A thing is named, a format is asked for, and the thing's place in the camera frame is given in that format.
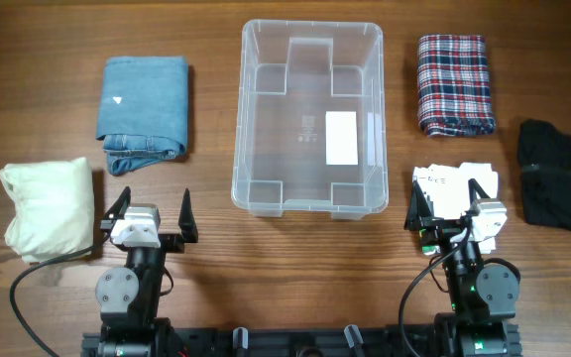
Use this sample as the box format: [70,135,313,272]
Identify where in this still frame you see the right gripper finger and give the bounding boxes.
[468,178,490,212]
[403,180,434,231]

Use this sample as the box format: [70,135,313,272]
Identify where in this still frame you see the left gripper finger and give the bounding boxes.
[102,186,131,221]
[177,188,198,243]

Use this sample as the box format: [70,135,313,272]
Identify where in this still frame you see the white printed t-shirt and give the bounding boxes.
[412,163,499,254]

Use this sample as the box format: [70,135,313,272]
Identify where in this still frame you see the black garment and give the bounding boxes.
[516,119,571,231]

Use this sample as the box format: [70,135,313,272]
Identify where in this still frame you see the red plaid shirt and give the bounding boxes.
[417,34,496,137]

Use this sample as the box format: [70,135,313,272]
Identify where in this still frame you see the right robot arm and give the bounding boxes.
[399,178,522,357]

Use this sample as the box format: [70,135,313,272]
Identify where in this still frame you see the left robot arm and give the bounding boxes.
[81,187,198,357]

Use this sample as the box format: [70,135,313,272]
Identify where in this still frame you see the clear plastic storage container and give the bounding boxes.
[231,19,389,220]

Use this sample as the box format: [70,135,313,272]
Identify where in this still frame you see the folded cream white cloth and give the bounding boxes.
[0,157,94,263]

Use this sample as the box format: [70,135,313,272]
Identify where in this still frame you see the folded blue denim jeans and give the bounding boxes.
[96,57,189,176]

